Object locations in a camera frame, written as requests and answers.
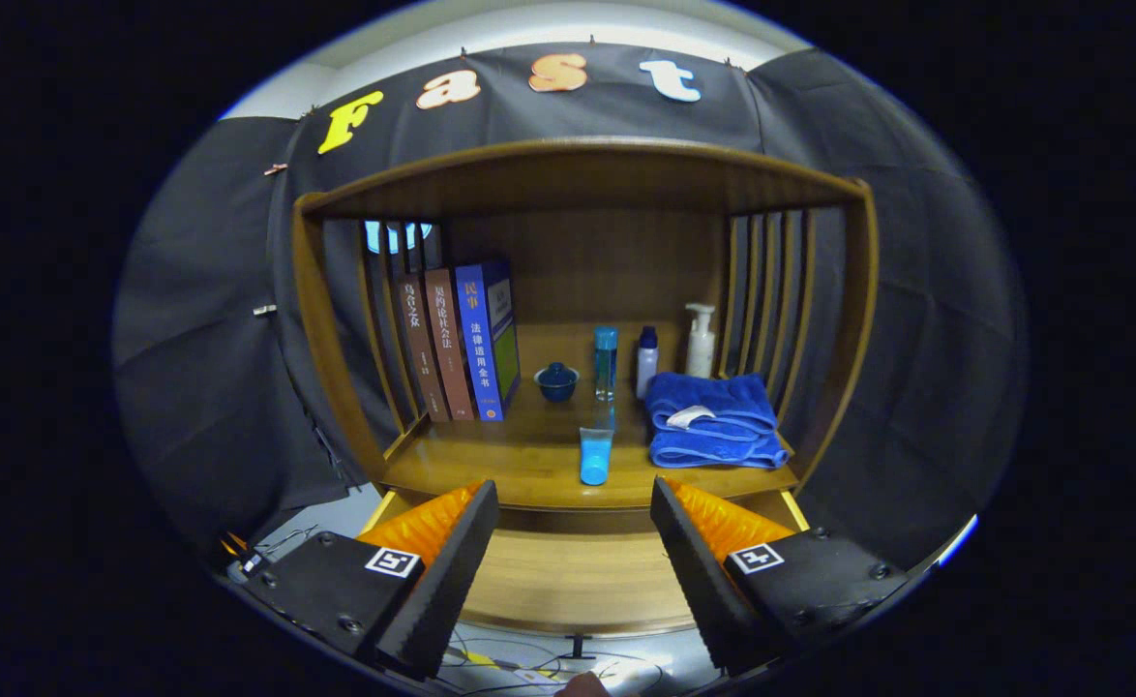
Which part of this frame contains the blue book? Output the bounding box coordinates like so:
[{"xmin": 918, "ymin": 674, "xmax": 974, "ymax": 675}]
[{"xmin": 454, "ymin": 259, "xmax": 521, "ymax": 423}]

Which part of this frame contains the thin black floor cable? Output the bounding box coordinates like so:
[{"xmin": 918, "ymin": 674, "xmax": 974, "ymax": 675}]
[{"xmin": 442, "ymin": 624, "xmax": 666, "ymax": 697}]

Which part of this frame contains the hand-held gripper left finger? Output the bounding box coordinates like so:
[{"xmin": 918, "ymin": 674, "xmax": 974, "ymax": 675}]
[{"xmin": 239, "ymin": 479, "xmax": 499, "ymax": 681}]

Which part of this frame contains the white bottle with blue cap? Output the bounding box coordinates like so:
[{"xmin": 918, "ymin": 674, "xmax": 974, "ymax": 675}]
[{"xmin": 636, "ymin": 326, "xmax": 659, "ymax": 400}]

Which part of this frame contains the wooden cabinet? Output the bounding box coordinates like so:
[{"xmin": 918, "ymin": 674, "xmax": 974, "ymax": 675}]
[{"xmin": 292, "ymin": 137, "xmax": 881, "ymax": 529}]

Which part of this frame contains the wooden drawer with black knob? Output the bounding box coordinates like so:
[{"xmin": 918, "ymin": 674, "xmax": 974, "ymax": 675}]
[{"xmin": 360, "ymin": 489, "xmax": 811, "ymax": 637}]

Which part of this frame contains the dark brown book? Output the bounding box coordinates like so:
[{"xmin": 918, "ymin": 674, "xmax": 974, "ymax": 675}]
[{"xmin": 396, "ymin": 273, "xmax": 451, "ymax": 423}]

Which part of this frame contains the black backdrop cloth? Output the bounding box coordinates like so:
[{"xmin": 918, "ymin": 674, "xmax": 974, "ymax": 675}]
[{"xmin": 111, "ymin": 44, "xmax": 1029, "ymax": 572}]

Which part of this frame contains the teal transparent bottle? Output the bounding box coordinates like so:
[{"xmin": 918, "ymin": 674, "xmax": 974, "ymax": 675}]
[{"xmin": 594, "ymin": 327, "xmax": 619, "ymax": 402}]

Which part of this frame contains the reddish brown book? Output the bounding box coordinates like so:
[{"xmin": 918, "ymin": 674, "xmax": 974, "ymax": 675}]
[{"xmin": 423, "ymin": 268, "xmax": 477, "ymax": 421}]

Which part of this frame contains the wooden countertop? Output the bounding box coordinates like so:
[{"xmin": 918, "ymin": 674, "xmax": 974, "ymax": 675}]
[{"xmin": 379, "ymin": 324, "xmax": 801, "ymax": 511}]

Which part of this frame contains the small black device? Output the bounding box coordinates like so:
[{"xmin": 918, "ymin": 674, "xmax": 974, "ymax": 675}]
[{"xmin": 220, "ymin": 530, "xmax": 274, "ymax": 582}]

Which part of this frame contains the blue folded towel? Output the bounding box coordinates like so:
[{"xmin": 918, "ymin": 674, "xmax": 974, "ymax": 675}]
[{"xmin": 644, "ymin": 372, "xmax": 790, "ymax": 470}]

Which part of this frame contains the tangled thin wire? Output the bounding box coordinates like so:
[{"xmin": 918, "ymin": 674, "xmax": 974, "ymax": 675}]
[{"xmin": 258, "ymin": 526, "xmax": 322, "ymax": 562}]

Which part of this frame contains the white pump bottle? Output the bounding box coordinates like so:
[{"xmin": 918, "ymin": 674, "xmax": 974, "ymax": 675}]
[{"xmin": 685, "ymin": 303, "xmax": 717, "ymax": 379}]

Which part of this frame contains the light blue tube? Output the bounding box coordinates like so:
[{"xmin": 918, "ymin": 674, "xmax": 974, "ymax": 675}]
[{"xmin": 579, "ymin": 426, "xmax": 615, "ymax": 486}]

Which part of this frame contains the dark blue lidded teacup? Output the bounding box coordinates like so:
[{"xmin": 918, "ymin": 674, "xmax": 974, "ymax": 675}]
[{"xmin": 534, "ymin": 362, "xmax": 581, "ymax": 403}]

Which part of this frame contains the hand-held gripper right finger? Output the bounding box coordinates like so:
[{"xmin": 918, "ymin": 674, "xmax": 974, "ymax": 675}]
[{"xmin": 650, "ymin": 476, "xmax": 912, "ymax": 677}]

